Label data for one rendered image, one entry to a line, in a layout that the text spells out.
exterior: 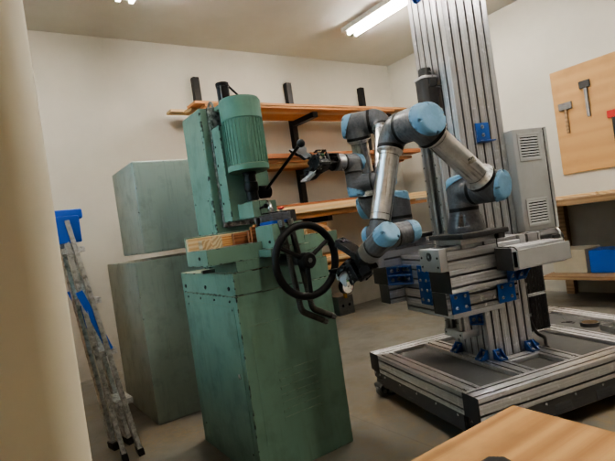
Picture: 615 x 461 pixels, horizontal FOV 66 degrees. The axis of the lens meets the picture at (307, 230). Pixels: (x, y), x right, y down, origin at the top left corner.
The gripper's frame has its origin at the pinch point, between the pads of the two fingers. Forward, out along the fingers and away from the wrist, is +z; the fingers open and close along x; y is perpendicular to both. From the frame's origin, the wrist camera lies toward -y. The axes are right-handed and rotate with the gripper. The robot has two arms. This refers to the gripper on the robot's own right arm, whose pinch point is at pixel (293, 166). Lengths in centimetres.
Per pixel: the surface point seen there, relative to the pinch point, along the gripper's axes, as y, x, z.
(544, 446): 89, 104, 37
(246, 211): -20.7, 9.1, 15.6
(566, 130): -37, -46, -318
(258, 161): -5.3, -6.0, 11.9
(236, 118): -1.0, -23.9, 18.3
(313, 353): -25, 73, 3
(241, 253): -10.1, 30.8, 29.0
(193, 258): -23, 26, 43
